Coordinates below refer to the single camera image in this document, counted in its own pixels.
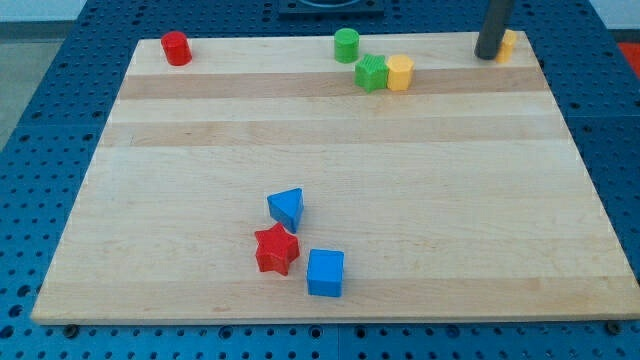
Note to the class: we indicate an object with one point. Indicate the blue triangle block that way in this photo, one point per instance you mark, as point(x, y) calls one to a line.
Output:
point(286, 208)

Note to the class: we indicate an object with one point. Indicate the red star block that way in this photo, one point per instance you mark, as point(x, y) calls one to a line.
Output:
point(276, 249)

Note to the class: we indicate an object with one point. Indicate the blue cube block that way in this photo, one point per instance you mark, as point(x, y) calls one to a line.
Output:
point(325, 273)

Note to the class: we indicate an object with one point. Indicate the green star block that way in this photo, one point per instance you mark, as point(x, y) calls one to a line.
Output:
point(371, 73)

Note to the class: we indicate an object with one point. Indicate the yellow hexagon block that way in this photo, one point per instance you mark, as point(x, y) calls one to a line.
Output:
point(400, 72)

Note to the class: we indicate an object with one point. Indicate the green cylinder block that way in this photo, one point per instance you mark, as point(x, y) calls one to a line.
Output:
point(346, 45)

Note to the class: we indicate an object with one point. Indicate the wooden board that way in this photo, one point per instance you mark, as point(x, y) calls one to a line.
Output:
point(461, 199)

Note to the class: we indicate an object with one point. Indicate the red cylinder block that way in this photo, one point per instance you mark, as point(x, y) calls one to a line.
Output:
point(176, 48)

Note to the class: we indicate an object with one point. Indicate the yellow block behind rod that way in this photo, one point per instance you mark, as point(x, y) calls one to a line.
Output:
point(507, 45)

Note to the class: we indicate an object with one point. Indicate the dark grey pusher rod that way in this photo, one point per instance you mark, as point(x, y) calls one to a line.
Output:
point(493, 28)

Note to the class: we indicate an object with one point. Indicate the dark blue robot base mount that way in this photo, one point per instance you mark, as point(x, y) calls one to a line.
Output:
point(295, 8)

